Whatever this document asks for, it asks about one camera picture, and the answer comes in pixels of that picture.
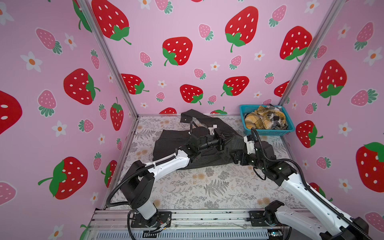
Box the yellow plaid shirt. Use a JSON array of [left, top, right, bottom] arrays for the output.
[[245, 105, 288, 130]]

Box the left black corrugated cable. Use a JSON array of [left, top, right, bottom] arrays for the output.
[[104, 152, 178, 208]]

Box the dark grey pinstripe shirt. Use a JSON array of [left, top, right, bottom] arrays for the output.
[[152, 109, 277, 170]]

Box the aluminium frame rail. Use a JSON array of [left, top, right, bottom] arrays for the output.
[[86, 208, 338, 240]]

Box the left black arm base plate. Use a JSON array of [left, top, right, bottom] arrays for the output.
[[130, 211, 172, 228]]

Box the right black corrugated cable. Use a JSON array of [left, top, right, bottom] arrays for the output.
[[250, 128, 373, 240]]

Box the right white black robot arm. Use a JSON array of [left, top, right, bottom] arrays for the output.
[[226, 134, 370, 240]]

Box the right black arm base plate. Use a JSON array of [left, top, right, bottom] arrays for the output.
[[248, 200, 285, 227]]

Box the teal plastic basket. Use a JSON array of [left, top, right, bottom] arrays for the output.
[[240, 104, 295, 136]]

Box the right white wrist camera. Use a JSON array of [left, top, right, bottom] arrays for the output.
[[244, 136, 256, 155]]

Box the black corrugated cable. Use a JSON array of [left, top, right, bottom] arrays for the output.
[[104, 152, 178, 208], [250, 128, 373, 240]]

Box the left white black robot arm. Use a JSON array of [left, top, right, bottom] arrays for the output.
[[119, 128, 225, 221]]

